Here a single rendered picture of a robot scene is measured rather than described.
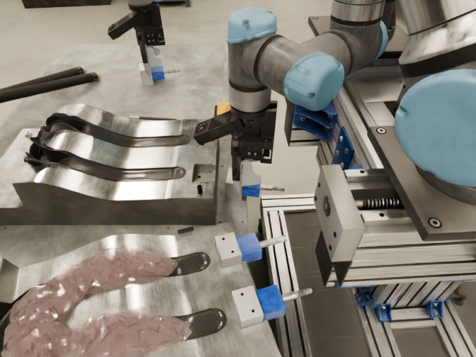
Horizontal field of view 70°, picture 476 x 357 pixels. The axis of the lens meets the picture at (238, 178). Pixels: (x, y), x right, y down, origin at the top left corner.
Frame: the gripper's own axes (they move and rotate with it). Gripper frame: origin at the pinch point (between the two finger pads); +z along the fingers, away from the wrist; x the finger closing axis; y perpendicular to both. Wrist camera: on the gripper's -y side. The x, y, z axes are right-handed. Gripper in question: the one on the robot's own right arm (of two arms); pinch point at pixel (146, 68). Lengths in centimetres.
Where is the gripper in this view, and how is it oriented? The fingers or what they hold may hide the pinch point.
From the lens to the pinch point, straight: 120.0
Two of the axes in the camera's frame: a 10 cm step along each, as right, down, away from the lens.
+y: 9.7, -1.7, 1.6
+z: 0.0, 7.0, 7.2
